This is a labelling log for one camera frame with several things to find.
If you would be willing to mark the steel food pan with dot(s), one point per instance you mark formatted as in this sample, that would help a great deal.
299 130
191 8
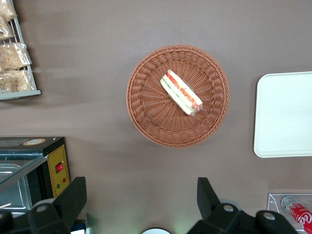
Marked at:
12 192

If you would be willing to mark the small white blue box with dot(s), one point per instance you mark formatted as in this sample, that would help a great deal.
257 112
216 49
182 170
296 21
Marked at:
81 226

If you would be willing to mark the cream plastic tray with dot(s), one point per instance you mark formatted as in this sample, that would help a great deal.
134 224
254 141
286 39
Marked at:
285 114

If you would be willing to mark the round brown wicker basket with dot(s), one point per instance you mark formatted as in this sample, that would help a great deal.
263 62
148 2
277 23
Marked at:
151 102

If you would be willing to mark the clear acrylic can holder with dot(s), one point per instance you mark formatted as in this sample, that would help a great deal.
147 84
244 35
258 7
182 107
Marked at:
274 201

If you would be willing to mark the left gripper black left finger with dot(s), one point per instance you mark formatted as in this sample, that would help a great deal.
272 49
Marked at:
61 209

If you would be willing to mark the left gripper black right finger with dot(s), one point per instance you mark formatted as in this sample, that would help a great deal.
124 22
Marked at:
219 217

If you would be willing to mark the white round cup rim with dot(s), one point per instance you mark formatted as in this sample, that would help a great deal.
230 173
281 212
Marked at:
156 231

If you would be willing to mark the black food warmer yellow panel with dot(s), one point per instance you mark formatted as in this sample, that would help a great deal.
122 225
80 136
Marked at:
57 168

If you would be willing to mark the plastic-wrapped sandwich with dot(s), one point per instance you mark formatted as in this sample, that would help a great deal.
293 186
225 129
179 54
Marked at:
181 92

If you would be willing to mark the red cola can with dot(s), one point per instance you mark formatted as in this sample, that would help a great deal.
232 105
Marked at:
298 213

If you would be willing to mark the wooden skewer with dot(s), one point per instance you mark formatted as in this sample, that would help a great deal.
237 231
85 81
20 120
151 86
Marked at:
5 205

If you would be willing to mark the clear bag of snacks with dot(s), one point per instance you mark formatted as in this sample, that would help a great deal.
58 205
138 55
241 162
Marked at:
5 29
18 81
13 56
6 9

